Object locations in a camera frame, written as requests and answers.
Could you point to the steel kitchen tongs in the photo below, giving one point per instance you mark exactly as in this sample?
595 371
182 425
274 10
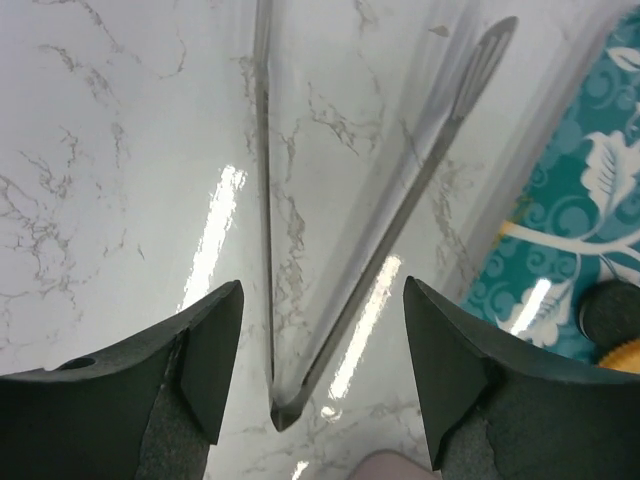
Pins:
379 217

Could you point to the orange round cookie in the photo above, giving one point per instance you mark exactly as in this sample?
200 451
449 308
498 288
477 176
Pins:
625 357

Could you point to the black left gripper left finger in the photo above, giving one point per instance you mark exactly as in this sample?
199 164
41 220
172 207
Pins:
148 407

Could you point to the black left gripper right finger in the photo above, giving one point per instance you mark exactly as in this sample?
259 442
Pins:
496 407

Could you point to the teal floral tray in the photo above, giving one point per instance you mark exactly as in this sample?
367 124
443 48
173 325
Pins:
576 221

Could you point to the black round cookie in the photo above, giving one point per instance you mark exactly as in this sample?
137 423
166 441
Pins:
608 313

